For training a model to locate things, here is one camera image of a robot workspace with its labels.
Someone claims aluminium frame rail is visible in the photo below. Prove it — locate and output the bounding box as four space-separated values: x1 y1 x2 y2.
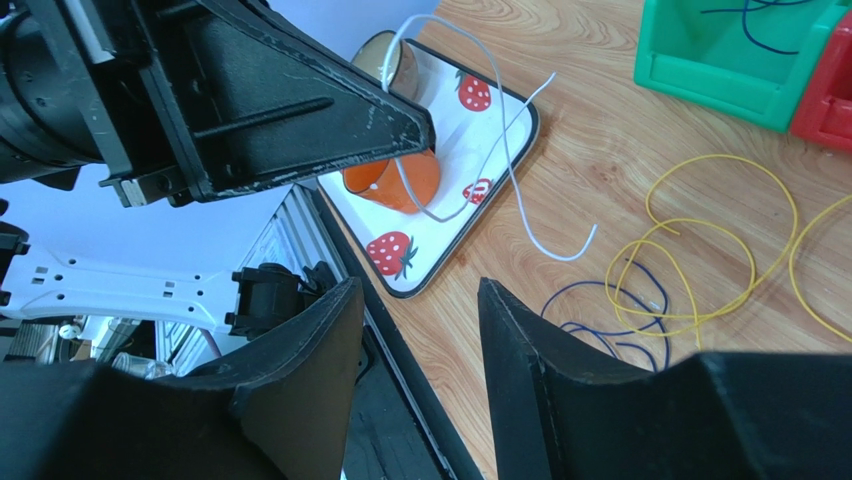
155 186 347 376

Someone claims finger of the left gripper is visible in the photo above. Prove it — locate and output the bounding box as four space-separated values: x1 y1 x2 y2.
136 1 436 202

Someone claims left green plastic bin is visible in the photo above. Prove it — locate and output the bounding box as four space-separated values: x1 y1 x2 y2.
634 0 851 133

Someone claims red plastic bin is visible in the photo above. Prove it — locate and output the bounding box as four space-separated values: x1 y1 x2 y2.
790 11 851 153

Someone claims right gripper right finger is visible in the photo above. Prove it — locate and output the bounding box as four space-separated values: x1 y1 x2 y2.
478 278 851 479

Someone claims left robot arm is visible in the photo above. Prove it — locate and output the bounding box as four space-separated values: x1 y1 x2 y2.
1 1 435 338

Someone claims strawberry print white tray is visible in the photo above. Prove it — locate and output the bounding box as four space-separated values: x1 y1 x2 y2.
319 40 539 299

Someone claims orange mug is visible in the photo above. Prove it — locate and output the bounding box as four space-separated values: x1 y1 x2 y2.
342 150 441 214

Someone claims beige ceramic bowl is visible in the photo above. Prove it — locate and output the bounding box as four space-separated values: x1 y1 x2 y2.
352 30 419 102

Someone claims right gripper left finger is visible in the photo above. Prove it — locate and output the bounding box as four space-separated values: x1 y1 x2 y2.
1 278 364 479

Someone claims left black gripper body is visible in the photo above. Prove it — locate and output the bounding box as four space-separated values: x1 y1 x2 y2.
1 1 220 207

